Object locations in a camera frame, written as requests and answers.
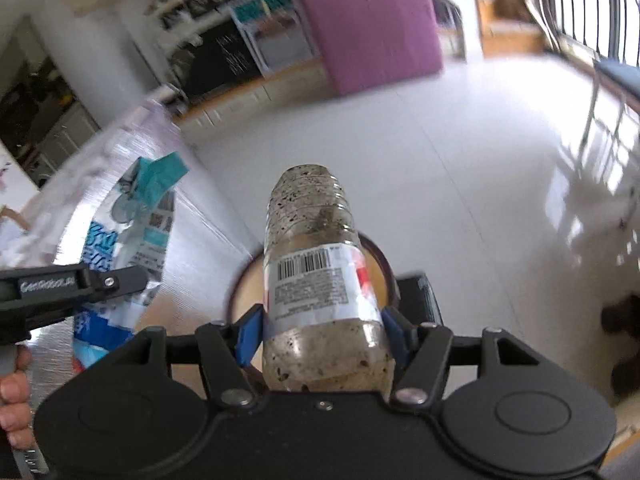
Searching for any black plastic bag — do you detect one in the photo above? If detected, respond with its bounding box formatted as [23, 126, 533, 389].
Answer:
[395, 272, 445, 328]

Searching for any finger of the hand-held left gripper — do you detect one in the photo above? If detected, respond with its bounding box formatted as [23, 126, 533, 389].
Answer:
[75, 265, 162, 307]

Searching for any purple cushion block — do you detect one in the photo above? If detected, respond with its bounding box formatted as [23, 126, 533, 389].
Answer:
[295, 0, 445, 96]

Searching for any window railing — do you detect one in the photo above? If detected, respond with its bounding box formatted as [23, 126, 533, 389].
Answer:
[522, 0, 640, 68]

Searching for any wooden drawer cabinet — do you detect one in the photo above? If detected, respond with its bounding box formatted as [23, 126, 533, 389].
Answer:
[172, 55, 333, 133]

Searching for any black lettered sign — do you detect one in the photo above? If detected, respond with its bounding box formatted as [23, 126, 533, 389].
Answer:
[187, 20, 263, 101]

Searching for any person's left hand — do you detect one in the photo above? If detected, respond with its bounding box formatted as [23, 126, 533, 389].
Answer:
[0, 347, 35, 450]

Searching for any teal white printed box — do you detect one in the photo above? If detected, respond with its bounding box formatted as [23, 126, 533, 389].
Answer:
[229, 0, 321, 77]

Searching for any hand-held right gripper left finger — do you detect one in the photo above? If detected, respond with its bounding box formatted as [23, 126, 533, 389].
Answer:
[121, 304, 267, 407]

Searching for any dark round object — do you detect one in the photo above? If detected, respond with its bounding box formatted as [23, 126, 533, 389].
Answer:
[600, 294, 640, 336]

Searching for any grey metal table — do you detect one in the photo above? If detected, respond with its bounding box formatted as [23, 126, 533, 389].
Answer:
[575, 57, 640, 181]

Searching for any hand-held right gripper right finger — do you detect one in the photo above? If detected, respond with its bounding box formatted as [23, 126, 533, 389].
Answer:
[381, 304, 542, 407]

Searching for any silver foil mat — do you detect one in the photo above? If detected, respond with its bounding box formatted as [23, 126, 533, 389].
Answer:
[22, 99, 263, 480]

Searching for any blue white snack bag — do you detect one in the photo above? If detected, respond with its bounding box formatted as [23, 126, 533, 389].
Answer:
[71, 152, 189, 373]

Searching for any round brown-rimmed trash bin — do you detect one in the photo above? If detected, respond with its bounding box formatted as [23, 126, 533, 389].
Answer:
[227, 231, 401, 361]

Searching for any cluttered wall shelf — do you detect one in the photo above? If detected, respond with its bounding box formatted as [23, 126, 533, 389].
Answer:
[147, 0, 301, 68]

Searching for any clear plastic bottle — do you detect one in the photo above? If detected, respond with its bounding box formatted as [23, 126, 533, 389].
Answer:
[261, 163, 397, 393]

